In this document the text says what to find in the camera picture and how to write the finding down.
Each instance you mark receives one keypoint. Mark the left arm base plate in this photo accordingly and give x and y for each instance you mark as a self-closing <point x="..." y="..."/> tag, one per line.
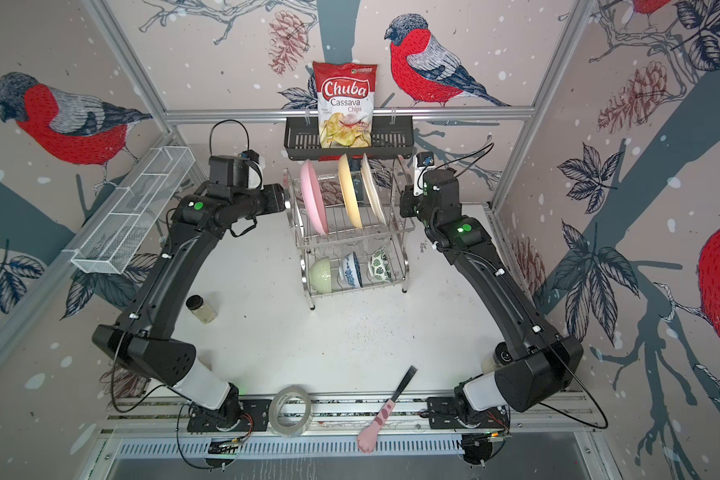
<point x="250" y="414"/>

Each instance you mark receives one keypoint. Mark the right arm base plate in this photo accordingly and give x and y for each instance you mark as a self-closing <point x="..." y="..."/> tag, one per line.
<point x="451" y="413"/>

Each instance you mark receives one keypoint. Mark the small glass spice jar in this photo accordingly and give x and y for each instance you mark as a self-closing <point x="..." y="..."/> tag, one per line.
<point x="201" y="309"/>

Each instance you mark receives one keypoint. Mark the steel two-tier dish rack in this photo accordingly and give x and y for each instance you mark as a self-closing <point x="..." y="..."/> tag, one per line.
<point x="390" y="177"/>

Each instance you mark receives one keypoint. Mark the cream floral plate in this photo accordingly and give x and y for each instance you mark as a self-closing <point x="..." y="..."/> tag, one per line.
<point x="371" y="191"/>

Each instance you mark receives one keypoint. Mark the pink cat paw spatula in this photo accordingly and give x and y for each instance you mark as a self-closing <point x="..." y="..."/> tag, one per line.
<point x="367" y="438"/>

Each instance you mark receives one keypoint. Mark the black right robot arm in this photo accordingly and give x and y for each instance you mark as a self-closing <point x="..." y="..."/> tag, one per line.
<point x="541" y="361"/>

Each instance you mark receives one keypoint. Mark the yellow plate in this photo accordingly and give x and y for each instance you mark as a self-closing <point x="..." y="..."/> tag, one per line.
<point x="348" y="192"/>

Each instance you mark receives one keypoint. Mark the light green bowl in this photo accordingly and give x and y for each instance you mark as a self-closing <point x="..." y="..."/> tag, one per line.
<point x="320" y="276"/>

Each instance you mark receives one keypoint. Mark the red Chuba cassava chips bag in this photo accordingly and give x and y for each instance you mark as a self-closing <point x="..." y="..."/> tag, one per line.
<point x="345" y="104"/>

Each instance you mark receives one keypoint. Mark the blue white patterned bowl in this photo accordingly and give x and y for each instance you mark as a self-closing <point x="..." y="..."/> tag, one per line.
<point x="349" y="275"/>

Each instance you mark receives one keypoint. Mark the green leaf patterned bowl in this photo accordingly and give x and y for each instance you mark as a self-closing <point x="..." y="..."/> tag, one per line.
<point x="379" y="267"/>

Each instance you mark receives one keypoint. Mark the clear tape roll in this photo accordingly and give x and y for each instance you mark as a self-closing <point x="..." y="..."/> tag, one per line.
<point x="290" y="412"/>

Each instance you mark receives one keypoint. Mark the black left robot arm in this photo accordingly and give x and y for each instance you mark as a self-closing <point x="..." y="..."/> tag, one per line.
<point x="141" y="339"/>

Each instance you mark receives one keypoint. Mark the white mesh wall shelf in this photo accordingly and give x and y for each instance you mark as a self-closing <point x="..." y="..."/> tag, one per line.
<point x="116" y="239"/>

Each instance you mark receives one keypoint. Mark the black wire wall basket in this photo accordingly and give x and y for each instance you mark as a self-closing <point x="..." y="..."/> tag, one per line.
<point x="383" y="138"/>

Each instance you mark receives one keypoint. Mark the pink plate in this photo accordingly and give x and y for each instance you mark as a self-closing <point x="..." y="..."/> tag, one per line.
<point x="312" y="198"/>

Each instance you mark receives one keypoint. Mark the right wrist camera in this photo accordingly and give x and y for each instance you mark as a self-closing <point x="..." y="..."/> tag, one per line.
<point x="424" y="161"/>

